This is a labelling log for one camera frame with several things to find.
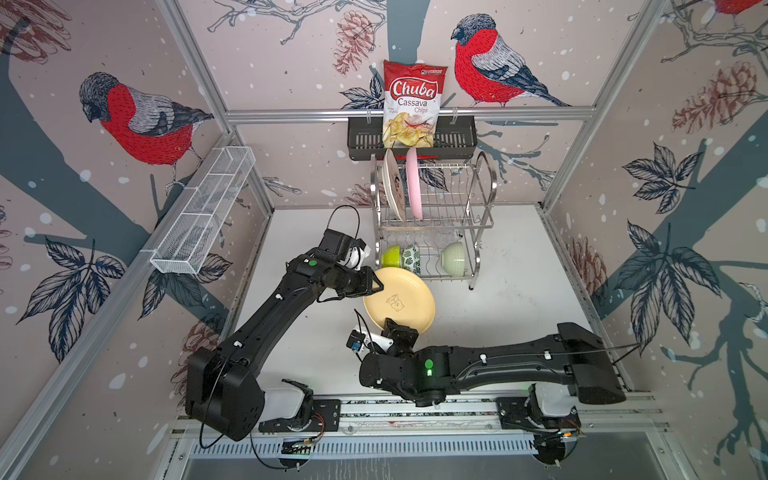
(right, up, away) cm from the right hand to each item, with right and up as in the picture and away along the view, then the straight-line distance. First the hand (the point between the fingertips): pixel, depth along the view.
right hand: (384, 330), depth 72 cm
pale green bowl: (+21, +16, +16) cm, 31 cm away
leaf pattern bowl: (+8, +16, +16) cm, 24 cm away
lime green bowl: (+2, +16, +18) cm, 24 cm away
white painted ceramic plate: (+2, +37, +11) cm, 39 cm away
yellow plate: (+5, +6, +6) cm, 10 cm away
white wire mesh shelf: (-50, +30, +7) cm, 59 cm away
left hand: (-1, +10, +4) cm, 11 cm away
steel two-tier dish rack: (+15, +28, +26) cm, 41 cm away
